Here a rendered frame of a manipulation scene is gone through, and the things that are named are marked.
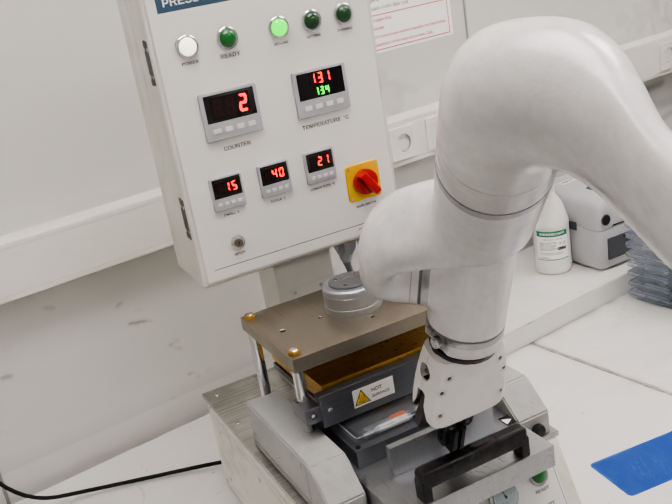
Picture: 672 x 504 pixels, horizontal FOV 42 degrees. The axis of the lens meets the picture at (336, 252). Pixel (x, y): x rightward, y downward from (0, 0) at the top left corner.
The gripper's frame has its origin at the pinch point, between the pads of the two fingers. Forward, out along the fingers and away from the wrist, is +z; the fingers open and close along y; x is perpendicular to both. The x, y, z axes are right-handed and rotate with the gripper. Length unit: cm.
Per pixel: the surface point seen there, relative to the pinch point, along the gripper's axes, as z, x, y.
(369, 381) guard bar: 0.2, 12.1, -4.3
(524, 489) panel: 11.8, -4.3, 9.6
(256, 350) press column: 4.8, 28.6, -12.8
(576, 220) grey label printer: 33, 60, 79
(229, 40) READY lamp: -33, 47, -6
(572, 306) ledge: 40, 44, 65
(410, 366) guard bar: 0.4, 12.1, 1.9
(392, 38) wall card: -5, 92, 48
